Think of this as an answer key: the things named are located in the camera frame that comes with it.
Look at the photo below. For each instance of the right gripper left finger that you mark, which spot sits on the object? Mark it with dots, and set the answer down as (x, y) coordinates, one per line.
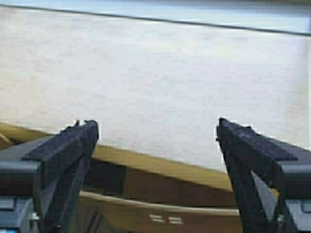
(40, 180)

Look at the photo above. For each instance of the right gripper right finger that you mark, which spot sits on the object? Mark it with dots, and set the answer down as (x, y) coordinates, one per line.
(271, 179)

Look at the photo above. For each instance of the long wooden window counter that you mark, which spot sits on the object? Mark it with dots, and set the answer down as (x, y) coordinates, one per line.
(157, 76)

